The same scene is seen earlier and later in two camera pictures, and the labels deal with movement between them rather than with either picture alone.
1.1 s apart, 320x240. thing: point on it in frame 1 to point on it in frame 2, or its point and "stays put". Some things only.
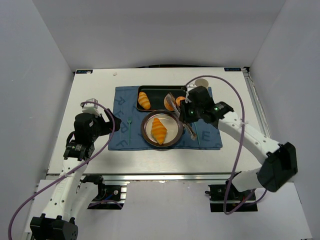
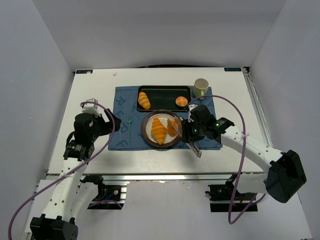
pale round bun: (178, 99) stays put
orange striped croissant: (158, 131) stays put
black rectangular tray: (157, 94) stays put
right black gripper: (185, 115) to (188, 131)
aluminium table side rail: (256, 102) stays put
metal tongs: (171, 98) to (191, 144)
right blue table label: (232, 69) stays put
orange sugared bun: (167, 103) to (172, 127)
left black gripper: (110, 121) stays put
